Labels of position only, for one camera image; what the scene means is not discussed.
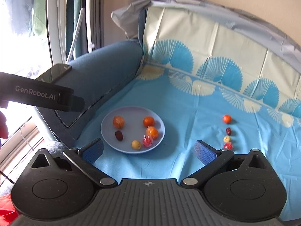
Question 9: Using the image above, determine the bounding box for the grey plastic cover sheet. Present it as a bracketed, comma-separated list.
[111, 0, 300, 71]

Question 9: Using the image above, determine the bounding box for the white window frame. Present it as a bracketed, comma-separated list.
[45, 0, 111, 64]

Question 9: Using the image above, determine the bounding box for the tan longan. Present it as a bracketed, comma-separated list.
[131, 140, 141, 150]
[223, 136, 231, 143]

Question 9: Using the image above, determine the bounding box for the dark red date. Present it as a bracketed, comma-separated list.
[115, 130, 123, 141]
[226, 128, 232, 136]

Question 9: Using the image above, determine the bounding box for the blue sofa armrest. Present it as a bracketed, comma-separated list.
[34, 39, 143, 147]

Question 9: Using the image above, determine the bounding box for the orange tangerine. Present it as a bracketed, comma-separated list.
[146, 126, 159, 139]
[222, 115, 232, 124]
[143, 116, 155, 128]

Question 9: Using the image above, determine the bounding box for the person's left hand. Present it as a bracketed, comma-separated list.
[0, 100, 9, 140]

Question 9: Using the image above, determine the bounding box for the orange fruit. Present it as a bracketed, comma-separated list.
[113, 116, 125, 129]

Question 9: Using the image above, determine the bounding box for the black smartphone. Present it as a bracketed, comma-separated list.
[36, 63, 72, 83]

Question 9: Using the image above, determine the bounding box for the red fruit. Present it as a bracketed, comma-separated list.
[142, 135, 153, 148]
[223, 142, 233, 150]

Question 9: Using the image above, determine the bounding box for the white round plate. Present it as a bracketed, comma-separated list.
[100, 106, 165, 154]

